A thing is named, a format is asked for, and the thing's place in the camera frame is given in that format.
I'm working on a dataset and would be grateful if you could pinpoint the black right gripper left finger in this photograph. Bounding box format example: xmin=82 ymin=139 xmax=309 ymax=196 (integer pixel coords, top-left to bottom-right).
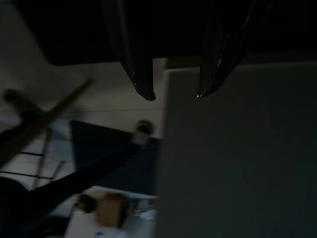
xmin=101 ymin=0 xmax=157 ymax=101

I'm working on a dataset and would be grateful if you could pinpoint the wooden table leg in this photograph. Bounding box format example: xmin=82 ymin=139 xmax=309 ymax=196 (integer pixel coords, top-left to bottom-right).
xmin=0 ymin=78 xmax=94 ymax=170

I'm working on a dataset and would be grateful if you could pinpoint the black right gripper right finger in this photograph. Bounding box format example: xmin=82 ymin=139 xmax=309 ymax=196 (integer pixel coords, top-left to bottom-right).
xmin=196 ymin=0 xmax=273 ymax=99

